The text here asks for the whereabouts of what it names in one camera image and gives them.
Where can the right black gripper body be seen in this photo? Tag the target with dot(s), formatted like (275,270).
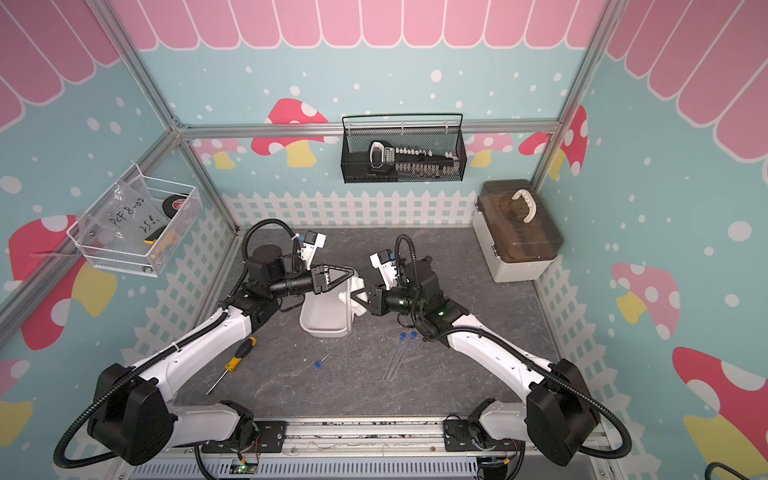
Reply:
(397,301)

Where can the clear plastic label bag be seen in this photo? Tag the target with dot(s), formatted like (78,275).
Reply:
(129,215)

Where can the black wire mesh basket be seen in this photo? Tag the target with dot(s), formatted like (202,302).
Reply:
(439,132)

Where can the socket wrench set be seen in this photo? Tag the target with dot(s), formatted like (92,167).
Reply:
(407,163)

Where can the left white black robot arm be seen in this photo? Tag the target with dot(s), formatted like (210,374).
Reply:
(133,416)

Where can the white plastic tray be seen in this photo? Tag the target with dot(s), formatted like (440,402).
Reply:
(326,315)

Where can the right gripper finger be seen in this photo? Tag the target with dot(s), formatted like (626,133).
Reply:
(357,309)
(360,295)

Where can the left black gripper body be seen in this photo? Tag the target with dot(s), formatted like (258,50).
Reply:
(298,282)

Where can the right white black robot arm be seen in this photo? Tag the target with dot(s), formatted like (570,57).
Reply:
(559,417)

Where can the white wire wall basket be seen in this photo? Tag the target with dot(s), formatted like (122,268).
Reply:
(105,252)

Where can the yellow black screwdriver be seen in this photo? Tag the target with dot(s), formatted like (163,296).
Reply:
(231,365)

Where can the brown lidded storage box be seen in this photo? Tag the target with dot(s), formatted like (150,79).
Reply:
(517,236)

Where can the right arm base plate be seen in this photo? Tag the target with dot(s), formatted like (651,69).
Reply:
(463,435)

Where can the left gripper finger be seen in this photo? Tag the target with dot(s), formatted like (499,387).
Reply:
(334,280)
(339,268)

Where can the black tape roll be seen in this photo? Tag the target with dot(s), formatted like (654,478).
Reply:
(172,204)

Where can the blue capped test tube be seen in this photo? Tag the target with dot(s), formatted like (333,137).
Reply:
(411,339)
(319,363)
(394,358)

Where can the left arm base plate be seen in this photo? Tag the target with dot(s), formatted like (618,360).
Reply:
(260,437)

